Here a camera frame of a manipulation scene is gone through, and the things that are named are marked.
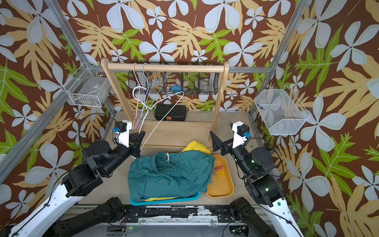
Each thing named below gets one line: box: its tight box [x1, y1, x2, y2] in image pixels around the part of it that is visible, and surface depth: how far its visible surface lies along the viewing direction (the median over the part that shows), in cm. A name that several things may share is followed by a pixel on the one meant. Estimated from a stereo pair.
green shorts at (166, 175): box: [127, 150, 216, 202], surface depth 73 cm
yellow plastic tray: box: [205, 155, 235, 199], surface depth 86 cm
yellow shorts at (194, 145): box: [181, 140, 212, 155], surface depth 85 cm
